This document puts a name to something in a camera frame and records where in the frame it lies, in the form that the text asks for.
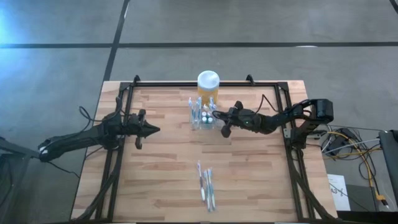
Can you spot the clear acrylic organizer box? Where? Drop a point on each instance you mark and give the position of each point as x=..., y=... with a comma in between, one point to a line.
x=194, y=126

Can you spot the blue toothbrush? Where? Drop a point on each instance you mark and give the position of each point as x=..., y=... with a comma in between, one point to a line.
x=191, y=107
x=199, y=107
x=211, y=102
x=207, y=193
x=211, y=189

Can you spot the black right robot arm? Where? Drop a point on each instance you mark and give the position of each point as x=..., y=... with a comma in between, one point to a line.
x=280, y=119

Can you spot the yellow wipes canister white lid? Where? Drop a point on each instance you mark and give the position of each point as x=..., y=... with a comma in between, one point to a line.
x=208, y=81

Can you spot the black side stand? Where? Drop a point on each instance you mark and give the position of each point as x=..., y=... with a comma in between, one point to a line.
x=12, y=145

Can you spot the black equipment case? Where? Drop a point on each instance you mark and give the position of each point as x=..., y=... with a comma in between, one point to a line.
x=390, y=161

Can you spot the black aluminium table frame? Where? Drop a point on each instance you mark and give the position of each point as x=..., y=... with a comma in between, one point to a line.
x=171, y=84

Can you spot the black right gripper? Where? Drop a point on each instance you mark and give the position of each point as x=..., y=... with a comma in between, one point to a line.
x=237, y=119

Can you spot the white paper sheet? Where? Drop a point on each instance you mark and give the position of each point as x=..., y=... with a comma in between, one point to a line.
x=339, y=193

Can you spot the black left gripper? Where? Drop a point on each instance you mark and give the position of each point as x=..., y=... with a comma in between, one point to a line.
x=139, y=127

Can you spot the purple toothbrush in clear wrapper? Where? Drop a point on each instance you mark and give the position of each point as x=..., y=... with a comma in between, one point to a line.
x=201, y=186

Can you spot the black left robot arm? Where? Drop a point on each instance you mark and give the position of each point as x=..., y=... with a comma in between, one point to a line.
x=77, y=138

